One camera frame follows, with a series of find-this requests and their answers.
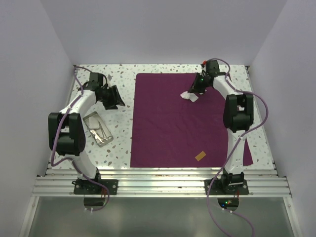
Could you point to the purple cloth mat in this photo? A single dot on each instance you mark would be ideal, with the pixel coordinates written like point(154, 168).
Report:
point(169, 131)

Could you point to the white gauze pad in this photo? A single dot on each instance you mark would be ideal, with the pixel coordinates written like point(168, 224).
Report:
point(193, 97)
point(185, 95)

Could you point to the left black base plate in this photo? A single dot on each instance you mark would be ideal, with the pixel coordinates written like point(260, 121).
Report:
point(84, 187)

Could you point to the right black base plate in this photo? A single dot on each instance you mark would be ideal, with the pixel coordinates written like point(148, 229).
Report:
point(218, 188)

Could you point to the steel hemostat clamp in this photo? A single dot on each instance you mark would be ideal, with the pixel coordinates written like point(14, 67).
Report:
point(103, 131)

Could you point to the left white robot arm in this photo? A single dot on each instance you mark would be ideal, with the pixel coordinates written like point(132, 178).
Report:
point(66, 134)

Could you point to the tan adhesive bandage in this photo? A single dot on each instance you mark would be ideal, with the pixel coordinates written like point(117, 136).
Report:
point(200, 156)

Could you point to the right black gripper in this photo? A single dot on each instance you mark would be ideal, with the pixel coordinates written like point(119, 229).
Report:
point(195, 88)

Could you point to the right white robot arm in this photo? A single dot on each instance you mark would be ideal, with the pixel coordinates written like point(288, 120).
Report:
point(237, 116)

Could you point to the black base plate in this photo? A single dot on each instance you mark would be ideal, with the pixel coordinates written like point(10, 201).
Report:
point(84, 187)
point(218, 188)

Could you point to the steel surgical scissors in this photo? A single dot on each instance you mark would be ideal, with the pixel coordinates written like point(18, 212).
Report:
point(97, 137)

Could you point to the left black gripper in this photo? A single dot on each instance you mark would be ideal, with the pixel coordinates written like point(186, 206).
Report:
point(115, 99)

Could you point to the metal instrument tray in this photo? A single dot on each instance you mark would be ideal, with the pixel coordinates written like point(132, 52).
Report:
point(91, 121)

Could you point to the aluminium rail frame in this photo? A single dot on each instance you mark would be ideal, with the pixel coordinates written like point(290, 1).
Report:
point(158, 201)

